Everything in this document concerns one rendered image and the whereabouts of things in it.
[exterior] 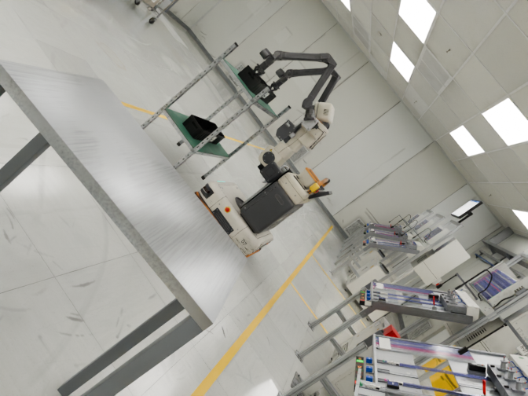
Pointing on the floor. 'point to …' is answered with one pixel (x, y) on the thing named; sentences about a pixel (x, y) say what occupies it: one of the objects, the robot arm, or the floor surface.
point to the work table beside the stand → (127, 209)
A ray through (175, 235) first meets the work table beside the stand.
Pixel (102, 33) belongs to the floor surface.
